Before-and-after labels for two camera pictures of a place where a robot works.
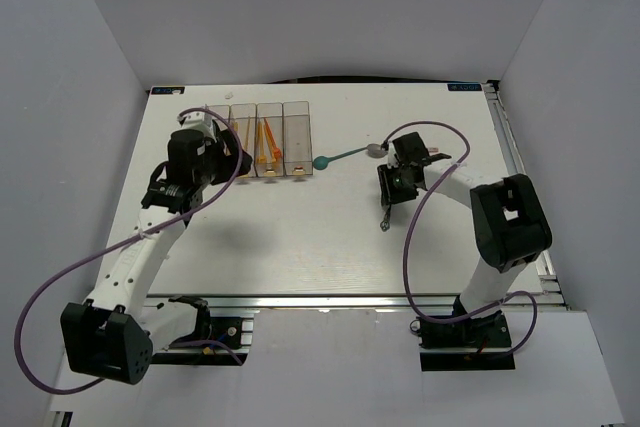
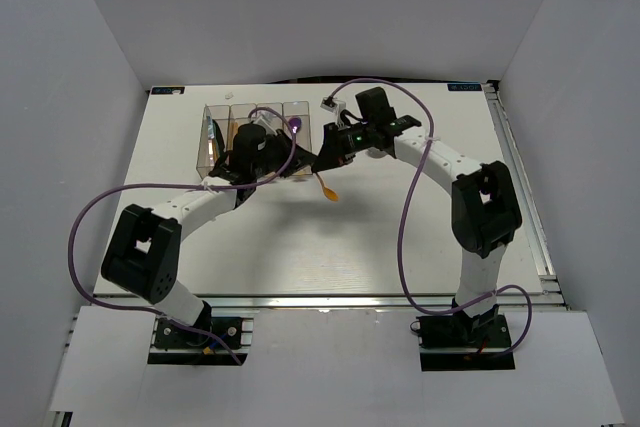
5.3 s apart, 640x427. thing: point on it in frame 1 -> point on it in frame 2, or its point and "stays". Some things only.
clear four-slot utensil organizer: [278, 136] stays
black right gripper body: [395, 185] -> [356, 138]
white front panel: [359, 369] stays
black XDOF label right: [464, 87] stays
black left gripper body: [204, 174] -> [271, 159]
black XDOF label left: [168, 90] stays
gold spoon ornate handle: [385, 224] -> [295, 123]
